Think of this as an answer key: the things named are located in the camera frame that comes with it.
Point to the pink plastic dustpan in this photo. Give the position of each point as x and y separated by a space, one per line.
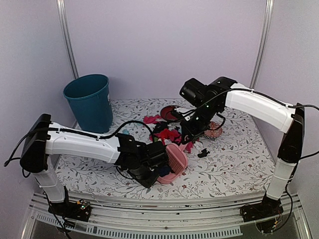
169 176

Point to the pink patterned small bowl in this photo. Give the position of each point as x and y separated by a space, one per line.
214 131

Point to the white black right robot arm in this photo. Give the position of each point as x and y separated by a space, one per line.
224 92

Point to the teal plastic waste bin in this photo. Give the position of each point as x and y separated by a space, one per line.
89 100

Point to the left aluminium frame post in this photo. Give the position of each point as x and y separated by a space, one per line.
66 36

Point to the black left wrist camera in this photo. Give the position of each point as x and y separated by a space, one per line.
157 154

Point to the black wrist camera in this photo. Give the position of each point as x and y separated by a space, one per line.
157 154
193 91

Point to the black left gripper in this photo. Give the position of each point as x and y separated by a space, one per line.
148 182

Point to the right aluminium frame post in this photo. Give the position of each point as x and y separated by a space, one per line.
262 43

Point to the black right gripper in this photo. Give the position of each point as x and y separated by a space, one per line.
192 133

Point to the red floral round plate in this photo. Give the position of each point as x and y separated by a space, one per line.
170 114

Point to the central colourful paper scrap pile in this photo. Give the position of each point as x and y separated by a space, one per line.
161 132

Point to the aluminium frame post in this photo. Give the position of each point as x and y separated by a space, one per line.
66 36
262 43

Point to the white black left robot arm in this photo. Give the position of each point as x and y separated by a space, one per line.
45 138

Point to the pink plastic hand brush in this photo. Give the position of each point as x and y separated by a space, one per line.
175 149

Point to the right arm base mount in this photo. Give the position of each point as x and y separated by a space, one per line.
266 214

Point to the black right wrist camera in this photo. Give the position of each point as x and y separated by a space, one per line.
193 91

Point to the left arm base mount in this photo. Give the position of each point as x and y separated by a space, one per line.
80 210

